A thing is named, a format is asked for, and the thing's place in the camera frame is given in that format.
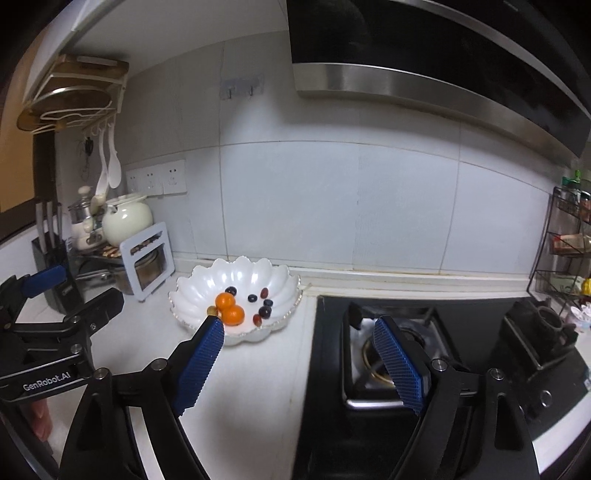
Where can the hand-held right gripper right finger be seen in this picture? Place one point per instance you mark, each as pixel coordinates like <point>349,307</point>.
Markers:
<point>401,364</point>

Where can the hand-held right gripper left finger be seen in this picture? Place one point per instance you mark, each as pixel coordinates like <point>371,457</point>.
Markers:
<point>201,360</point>

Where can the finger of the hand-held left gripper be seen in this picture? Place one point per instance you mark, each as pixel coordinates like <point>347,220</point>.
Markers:
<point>101,309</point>
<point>44,280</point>

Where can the mandarin orange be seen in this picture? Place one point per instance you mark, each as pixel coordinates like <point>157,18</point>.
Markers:
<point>232,316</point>
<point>225,301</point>

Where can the white scalloped ceramic bowl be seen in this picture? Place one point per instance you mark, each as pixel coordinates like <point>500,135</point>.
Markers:
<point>203,286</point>

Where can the person's left hand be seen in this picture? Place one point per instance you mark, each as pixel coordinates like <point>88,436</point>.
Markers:
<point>40,413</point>

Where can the black knife block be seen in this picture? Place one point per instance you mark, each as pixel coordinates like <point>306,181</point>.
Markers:
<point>46,251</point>

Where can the steel pan lid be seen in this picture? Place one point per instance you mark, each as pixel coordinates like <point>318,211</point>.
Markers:
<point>97,277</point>

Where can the black burner grate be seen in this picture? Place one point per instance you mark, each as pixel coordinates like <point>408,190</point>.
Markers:
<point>360,364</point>
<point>540,332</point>

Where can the wooden slat trivet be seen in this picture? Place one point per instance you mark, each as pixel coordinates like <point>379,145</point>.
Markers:
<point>113,251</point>

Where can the glass storage jar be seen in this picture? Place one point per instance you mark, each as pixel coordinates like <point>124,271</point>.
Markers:
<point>150,272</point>

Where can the black glass gas cooktop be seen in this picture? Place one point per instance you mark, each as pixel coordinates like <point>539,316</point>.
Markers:
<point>323,369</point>

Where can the stainless steel pot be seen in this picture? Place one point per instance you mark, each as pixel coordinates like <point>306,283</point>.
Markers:
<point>81,210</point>

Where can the cream ceramic teapot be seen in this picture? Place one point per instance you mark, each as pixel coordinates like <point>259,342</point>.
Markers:
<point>127,221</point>

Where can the white rice paddle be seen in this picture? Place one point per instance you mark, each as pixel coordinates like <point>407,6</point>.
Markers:
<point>114,173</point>

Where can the black kitchen scissors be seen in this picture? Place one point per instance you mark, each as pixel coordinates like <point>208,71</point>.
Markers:
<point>87,147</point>

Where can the round wooden cutting board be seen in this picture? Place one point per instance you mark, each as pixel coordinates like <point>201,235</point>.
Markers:
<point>60,104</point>

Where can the small white dish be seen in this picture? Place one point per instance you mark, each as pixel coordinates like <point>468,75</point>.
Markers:
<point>563,284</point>

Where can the white pink condiment jar set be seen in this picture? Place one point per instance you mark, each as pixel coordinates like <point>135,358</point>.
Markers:
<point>581,318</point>

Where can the yellow lid jar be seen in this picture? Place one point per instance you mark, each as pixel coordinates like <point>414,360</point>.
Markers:
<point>586,286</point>

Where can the green cap bottle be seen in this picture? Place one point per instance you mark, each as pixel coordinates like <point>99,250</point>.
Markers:
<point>576,179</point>

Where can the white upper cabinet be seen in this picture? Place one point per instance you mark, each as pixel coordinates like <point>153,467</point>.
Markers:
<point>161,27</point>

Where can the black steel range hood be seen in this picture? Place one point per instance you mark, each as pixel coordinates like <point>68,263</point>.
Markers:
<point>415,41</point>

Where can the white frame kitchen shelf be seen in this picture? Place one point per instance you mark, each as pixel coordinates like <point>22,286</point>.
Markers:
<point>130,258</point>

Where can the brown wooden door frame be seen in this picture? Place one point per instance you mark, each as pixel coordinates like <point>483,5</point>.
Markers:
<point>44,175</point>

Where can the white wall outlet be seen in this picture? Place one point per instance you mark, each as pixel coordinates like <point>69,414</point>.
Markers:
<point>134,181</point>
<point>150,179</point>
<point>173,177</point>

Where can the beige metal wall rack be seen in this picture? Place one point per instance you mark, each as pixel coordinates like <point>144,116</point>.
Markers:
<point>69,115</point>

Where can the grey wall hook strip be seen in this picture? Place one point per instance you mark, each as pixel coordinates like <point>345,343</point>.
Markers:
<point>242,86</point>

